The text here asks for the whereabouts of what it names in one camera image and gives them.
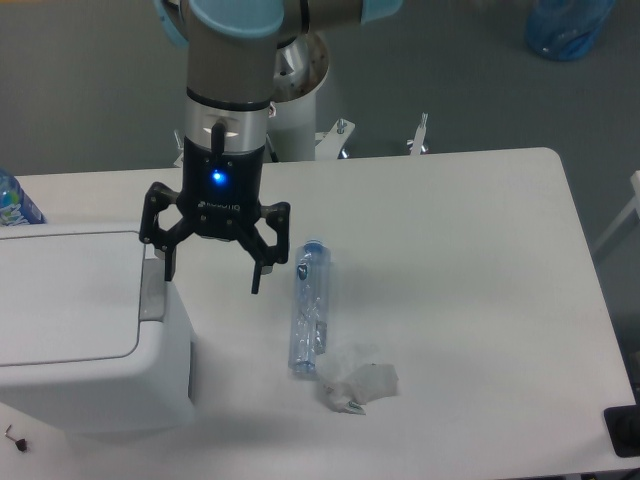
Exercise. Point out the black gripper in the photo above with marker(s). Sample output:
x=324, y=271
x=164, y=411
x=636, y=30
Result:
x=218, y=192

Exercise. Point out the white plastic trash can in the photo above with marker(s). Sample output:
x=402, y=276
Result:
x=94, y=339

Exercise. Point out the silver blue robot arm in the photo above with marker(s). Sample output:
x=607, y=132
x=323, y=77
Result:
x=230, y=84

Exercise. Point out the clear empty plastic bottle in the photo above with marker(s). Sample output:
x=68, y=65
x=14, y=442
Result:
x=310, y=311

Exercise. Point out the blue labelled drink bottle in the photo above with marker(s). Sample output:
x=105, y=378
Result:
x=17, y=208

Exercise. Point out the silver clamp screw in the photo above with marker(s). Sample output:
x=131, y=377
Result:
x=417, y=145

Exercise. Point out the crumpled clear plastic wrapper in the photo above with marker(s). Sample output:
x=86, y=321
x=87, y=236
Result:
x=355, y=374

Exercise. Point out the small black metal tool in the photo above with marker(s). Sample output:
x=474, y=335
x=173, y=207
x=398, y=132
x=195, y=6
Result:
x=21, y=444

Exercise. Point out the blue plastic bag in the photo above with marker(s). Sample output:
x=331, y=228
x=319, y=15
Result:
x=565, y=31

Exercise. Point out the black device at table edge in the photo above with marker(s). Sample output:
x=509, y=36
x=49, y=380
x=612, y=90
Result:
x=623, y=426

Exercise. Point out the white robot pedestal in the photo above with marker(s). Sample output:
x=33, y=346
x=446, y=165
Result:
x=288, y=131

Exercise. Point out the white frame at right edge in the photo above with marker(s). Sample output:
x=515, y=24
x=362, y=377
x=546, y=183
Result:
x=621, y=226

